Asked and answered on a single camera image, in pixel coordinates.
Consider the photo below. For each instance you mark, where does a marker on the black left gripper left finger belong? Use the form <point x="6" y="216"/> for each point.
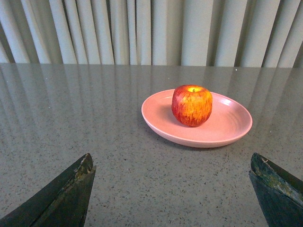
<point x="62" y="203"/>

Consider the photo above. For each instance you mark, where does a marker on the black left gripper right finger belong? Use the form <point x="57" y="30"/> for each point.
<point x="279" y="193"/>

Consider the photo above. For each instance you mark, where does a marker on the red yellow apple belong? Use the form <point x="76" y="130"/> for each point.
<point x="192" y="105"/>

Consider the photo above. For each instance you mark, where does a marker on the pink plate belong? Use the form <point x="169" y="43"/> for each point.
<point x="228" y="122"/>

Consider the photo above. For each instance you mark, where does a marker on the grey pleated curtain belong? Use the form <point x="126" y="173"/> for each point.
<point x="222" y="33"/>

